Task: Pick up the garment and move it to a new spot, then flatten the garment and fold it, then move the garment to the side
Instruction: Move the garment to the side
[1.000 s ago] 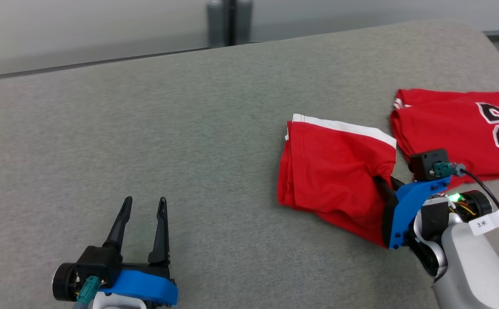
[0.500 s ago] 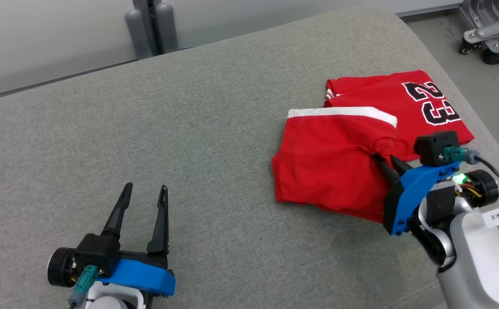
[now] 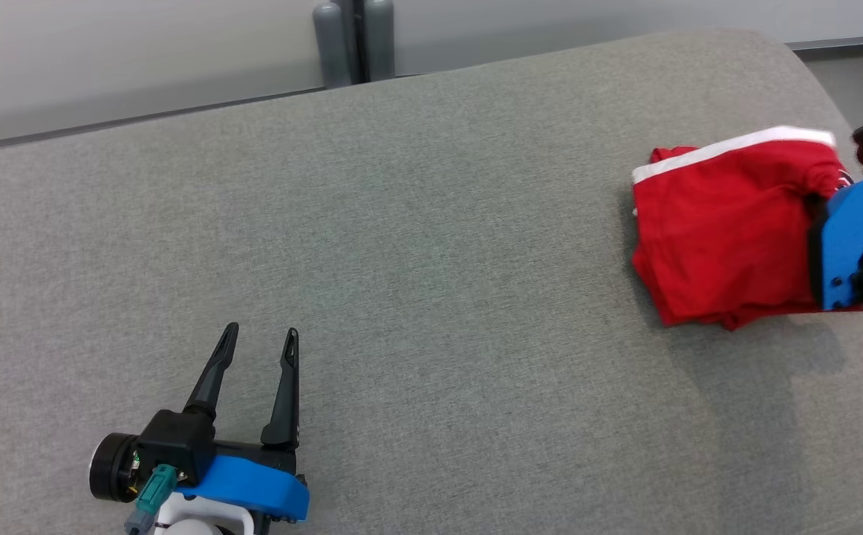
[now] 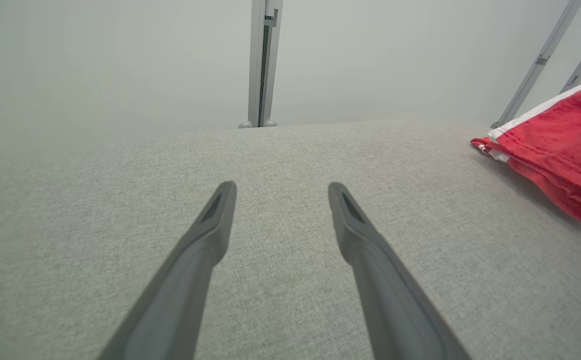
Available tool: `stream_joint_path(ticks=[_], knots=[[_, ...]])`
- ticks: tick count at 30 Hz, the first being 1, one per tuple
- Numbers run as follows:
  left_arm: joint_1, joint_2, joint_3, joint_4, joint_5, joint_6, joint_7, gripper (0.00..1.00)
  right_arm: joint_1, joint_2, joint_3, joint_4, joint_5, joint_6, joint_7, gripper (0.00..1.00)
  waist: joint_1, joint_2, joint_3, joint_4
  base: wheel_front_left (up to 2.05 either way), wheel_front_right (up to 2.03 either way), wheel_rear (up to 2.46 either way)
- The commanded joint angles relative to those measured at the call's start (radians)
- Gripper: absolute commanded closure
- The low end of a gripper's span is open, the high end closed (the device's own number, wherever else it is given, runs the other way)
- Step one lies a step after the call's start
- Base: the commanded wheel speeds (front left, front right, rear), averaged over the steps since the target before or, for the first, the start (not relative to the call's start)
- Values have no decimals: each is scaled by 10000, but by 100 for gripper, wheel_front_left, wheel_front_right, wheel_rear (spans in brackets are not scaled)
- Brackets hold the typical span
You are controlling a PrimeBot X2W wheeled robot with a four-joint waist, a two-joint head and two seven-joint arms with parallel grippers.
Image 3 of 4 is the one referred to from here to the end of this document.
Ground grey wall post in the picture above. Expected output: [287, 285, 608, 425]
[313, 0, 353, 88]

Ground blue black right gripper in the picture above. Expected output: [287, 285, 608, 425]
[807, 169, 863, 311]

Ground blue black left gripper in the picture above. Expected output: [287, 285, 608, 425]
[88, 322, 310, 523]

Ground grey cylindrical post foot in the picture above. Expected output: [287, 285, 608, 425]
[363, 0, 395, 81]

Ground red white-striped shorts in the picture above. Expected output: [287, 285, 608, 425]
[631, 126, 863, 313]

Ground red white-sleeved t-shirt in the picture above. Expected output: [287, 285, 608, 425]
[634, 145, 852, 331]

